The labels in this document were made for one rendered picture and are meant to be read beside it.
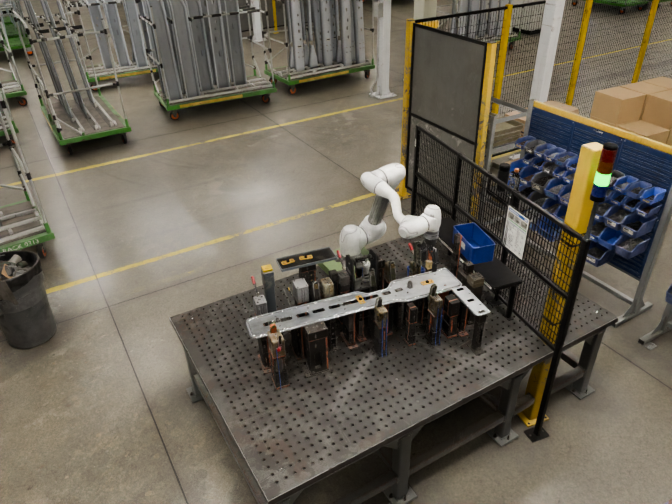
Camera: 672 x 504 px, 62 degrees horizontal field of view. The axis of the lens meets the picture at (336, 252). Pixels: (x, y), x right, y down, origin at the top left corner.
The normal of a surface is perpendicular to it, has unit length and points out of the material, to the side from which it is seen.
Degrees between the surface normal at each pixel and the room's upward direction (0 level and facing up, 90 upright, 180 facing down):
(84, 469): 0
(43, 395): 0
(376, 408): 0
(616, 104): 90
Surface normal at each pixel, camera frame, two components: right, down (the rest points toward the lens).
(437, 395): -0.02, -0.84
